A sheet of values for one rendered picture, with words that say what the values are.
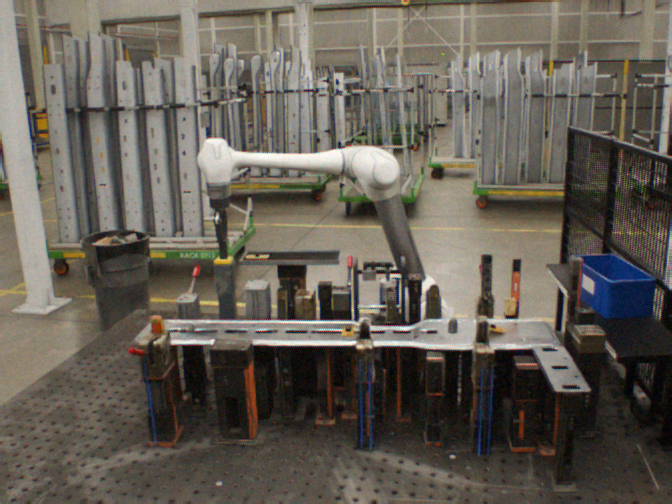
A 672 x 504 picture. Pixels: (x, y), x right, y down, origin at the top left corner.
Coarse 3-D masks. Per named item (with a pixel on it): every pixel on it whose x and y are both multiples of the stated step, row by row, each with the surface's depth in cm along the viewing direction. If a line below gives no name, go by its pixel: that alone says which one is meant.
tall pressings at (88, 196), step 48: (96, 48) 597; (48, 96) 586; (96, 96) 606; (144, 96) 603; (192, 96) 596; (96, 144) 615; (144, 144) 636; (192, 144) 603; (96, 192) 626; (144, 192) 626; (192, 192) 613
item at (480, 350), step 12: (480, 348) 182; (492, 348) 182; (480, 360) 181; (492, 360) 181; (480, 372) 182; (492, 372) 182; (480, 384) 183; (492, 384) 183; (480, 396) 186; (480, 408) 185; (480, 420) 186; (480, 432) 187; (480, 444) 189; (468, 456) 189
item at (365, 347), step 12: (372, 336) 194; (360, 348) 187; (372, 348) 187; (360, 360) 187; (372, 360) 188; (360, 372) 188; (372, 372) 189; (360, 384) 189; (372, 384) 193; (360, 396) 190; (372, 396) 192; (360, 408) 193; (372, 408) 193; (360, 420) 194; (372, 420) 193; (360, 432) 195; (372, 432) 195; (360, 444) 195; (372, 444) 195
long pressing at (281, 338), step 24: (192, 336) 209; (216, 336) 208; (240, 336) 208; (264, 336) 207; (288, 336) 207; (312, 336) 206; (336, 336) 205; (384, 336) 204; (408, 336) 203; (432, 336) 203; (456, 336) 202; (504, 336) 201; (528, 336) 200; (552, 336) 199
